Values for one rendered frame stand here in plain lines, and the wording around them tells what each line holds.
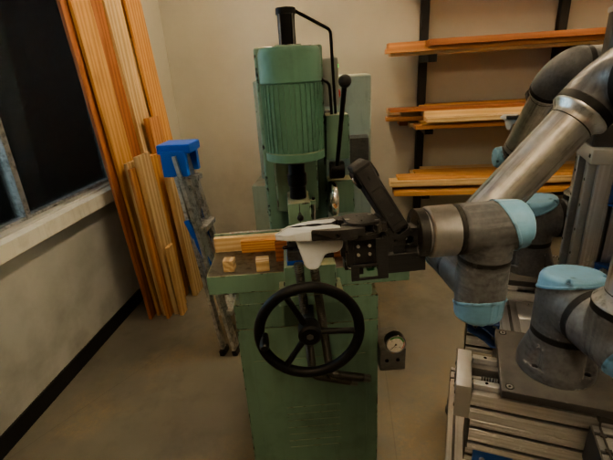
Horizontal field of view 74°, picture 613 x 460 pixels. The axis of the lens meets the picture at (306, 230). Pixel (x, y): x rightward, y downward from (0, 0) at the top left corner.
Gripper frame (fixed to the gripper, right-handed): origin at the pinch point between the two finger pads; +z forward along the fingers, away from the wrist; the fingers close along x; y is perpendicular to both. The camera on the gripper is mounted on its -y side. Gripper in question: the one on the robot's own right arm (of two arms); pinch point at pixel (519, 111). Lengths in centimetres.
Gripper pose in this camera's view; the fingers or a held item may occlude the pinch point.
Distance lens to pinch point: 194.1
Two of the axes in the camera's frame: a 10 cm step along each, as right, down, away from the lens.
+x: 9.8, -1.4, -1.6
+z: 1.0, -3.6, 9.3
